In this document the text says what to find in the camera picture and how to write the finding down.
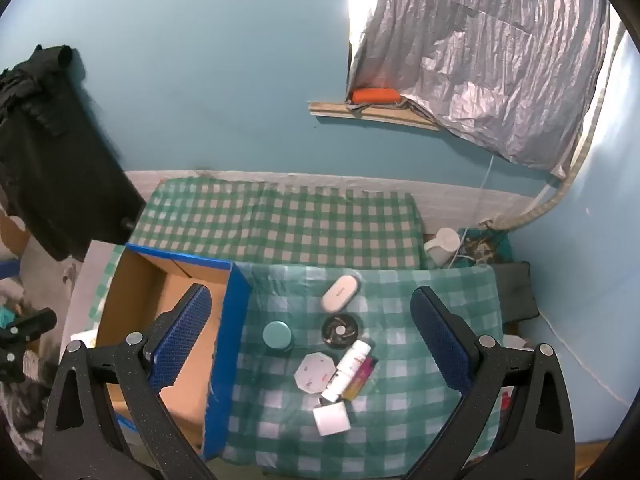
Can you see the white oval case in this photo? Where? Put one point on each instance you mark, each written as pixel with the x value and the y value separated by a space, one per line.
pixel 342 292

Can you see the black round fan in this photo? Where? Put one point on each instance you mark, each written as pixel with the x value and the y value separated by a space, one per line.
pixel 339 331

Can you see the small white bottle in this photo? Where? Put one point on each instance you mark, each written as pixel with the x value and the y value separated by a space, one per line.
pixel 334 386

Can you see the wooden window ledge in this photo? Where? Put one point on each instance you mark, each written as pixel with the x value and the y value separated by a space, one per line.
pixel 370 114

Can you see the matte green checkered cloth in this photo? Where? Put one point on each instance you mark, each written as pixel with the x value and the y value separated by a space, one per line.
pixel 280 220

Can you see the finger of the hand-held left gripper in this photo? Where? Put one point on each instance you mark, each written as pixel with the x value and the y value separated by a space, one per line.
pixel 11 362
pixel 32 324

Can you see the cardboard piece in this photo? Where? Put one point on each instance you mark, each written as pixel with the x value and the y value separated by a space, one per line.
pixel 12 237

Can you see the white octagonal device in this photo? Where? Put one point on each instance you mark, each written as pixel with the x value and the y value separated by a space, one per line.
pixel 314 372

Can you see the cardboard box with blue edges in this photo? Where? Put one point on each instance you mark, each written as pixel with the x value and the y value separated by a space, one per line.
pixel 150 280

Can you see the orange oblong object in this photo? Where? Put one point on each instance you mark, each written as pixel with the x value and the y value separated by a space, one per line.
pixel 375 96

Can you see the black hanging cloth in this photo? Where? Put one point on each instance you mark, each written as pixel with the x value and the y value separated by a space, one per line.
pixel 50 160

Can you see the silver crinkled curtain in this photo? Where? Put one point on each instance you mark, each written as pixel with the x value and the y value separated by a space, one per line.
pixel 475 60

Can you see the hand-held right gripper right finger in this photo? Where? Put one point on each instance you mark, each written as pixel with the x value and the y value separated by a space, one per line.
pixel 440 335

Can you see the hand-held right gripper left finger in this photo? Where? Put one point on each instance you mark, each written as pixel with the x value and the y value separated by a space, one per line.
pixel 182 340

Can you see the pink and yellow lighter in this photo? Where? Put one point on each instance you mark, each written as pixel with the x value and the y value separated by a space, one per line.
pixel 362 375

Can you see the teal round jar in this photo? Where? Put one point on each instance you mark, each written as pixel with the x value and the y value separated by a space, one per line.
pixel 276 335

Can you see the dark patterned cloth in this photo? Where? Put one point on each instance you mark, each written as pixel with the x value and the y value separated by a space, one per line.
pixel 482 250

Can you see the white bottle with red label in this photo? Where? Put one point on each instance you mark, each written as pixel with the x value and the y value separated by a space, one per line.
pixel 354 357

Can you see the white charger cube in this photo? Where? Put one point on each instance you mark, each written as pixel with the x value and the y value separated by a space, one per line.
pixel 331 417

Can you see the black bag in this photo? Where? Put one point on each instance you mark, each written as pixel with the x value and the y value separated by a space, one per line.
pixel 515 290

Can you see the white round plastic object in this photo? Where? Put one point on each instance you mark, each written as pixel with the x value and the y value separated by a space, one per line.
pixel 442 245

